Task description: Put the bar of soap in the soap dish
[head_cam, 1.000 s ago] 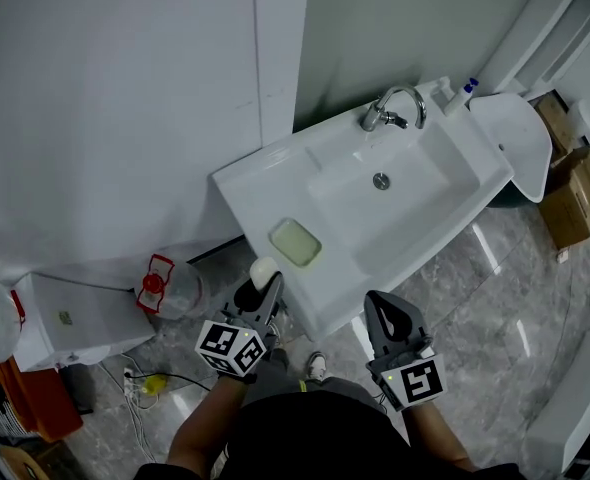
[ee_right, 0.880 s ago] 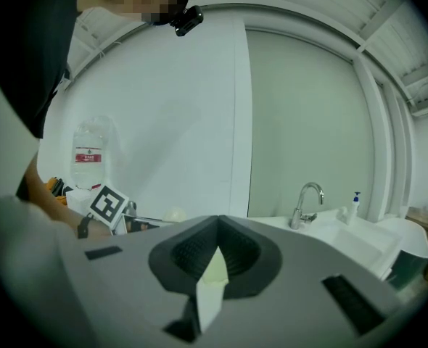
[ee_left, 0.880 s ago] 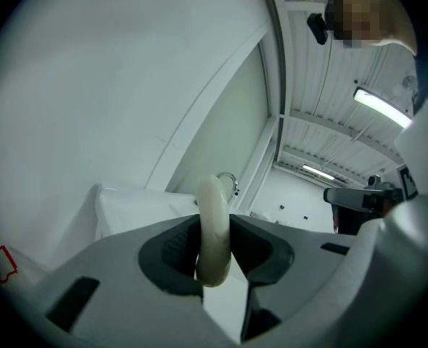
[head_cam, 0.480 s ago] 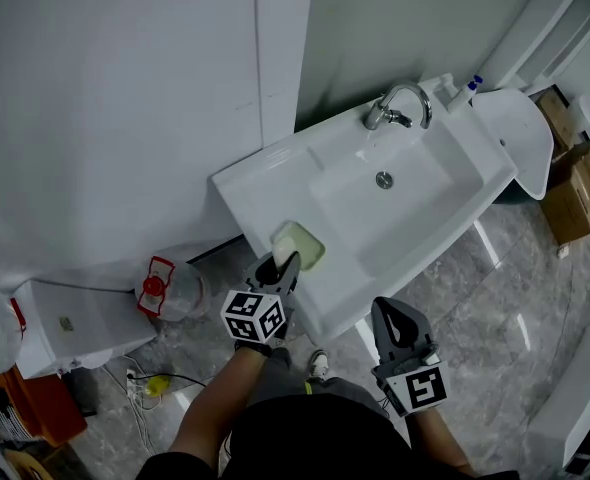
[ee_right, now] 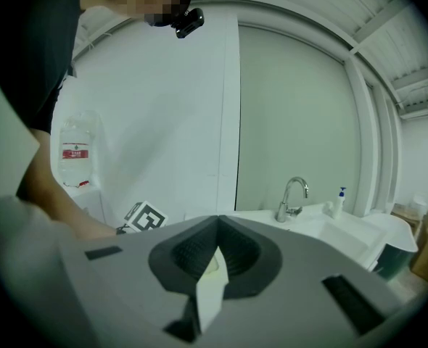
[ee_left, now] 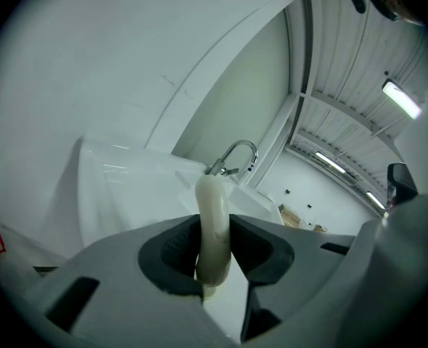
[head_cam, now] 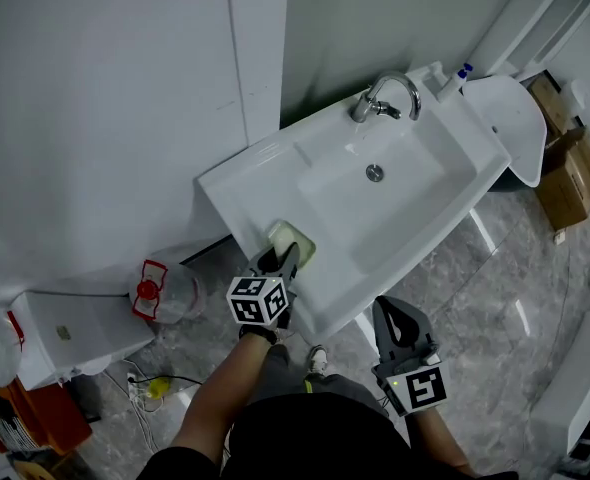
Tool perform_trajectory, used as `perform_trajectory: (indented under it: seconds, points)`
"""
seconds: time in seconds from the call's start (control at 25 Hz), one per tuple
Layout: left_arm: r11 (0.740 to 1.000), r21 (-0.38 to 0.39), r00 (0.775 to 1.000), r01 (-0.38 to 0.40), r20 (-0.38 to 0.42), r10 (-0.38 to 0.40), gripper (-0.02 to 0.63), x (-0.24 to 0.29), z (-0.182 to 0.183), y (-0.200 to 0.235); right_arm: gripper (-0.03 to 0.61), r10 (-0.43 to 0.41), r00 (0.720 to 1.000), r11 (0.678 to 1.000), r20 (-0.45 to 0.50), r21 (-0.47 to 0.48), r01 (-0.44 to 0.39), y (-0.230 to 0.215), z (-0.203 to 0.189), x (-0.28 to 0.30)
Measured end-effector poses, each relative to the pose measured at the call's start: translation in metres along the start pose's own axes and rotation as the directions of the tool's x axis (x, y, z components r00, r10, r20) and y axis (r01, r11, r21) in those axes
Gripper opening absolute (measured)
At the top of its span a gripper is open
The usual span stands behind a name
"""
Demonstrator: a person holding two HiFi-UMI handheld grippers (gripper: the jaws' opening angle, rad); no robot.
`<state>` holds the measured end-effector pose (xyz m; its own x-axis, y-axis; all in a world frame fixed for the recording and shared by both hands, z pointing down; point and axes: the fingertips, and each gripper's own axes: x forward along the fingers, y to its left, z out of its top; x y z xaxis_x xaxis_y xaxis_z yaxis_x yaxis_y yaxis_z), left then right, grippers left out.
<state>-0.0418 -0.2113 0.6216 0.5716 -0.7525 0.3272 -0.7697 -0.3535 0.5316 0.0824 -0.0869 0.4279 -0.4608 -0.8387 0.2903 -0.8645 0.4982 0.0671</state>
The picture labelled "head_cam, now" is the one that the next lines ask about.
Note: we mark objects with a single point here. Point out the chrome sink drain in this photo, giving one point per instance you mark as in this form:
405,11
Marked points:
374,172

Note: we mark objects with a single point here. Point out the white rectangular box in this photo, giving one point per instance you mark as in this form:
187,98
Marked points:
70,330

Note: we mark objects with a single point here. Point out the white ceramic fixture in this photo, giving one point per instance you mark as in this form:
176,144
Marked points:
575,383

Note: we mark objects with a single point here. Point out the small brown cardboard box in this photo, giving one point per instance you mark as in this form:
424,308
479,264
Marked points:
550,103

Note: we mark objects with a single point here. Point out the white power strip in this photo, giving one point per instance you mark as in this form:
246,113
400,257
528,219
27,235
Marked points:
137,390

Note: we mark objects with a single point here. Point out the white spray bottle blue nozzle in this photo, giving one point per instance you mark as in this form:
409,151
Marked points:
454,83

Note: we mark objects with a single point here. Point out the white ceramic sink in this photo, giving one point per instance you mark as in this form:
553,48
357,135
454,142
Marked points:
355,198

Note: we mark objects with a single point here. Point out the white bar of soap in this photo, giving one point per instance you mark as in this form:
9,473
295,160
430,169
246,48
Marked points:
282,240

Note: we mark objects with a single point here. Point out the person's white shoe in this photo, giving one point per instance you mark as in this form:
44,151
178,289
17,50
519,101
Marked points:
317,360

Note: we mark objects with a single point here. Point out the person's grey trousers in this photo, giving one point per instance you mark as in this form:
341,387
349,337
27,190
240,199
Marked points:
295,378

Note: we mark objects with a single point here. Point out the person's right forearm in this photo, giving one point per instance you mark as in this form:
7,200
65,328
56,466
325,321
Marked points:
437,443

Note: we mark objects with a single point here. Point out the person's left forearm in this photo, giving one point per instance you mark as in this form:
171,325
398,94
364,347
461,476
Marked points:
225,393

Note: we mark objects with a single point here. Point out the chrome faucet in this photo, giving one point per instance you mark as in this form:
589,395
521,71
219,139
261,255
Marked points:
385,100

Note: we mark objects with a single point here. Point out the yellow plug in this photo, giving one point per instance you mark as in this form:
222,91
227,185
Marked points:
158,387

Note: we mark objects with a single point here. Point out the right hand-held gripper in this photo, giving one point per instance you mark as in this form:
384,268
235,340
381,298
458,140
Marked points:
415,385

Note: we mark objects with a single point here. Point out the clear water jug red cap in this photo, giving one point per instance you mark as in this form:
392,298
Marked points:
167,293

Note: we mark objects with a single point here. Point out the person's black shirt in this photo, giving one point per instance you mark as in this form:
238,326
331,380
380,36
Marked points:
315,443

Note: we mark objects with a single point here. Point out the orange box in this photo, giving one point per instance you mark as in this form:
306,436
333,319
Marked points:
50,418

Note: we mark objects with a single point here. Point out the large brown cardboard box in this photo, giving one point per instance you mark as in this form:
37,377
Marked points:
570,178

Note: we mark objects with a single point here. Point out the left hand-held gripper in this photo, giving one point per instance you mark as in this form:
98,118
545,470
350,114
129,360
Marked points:
255,303

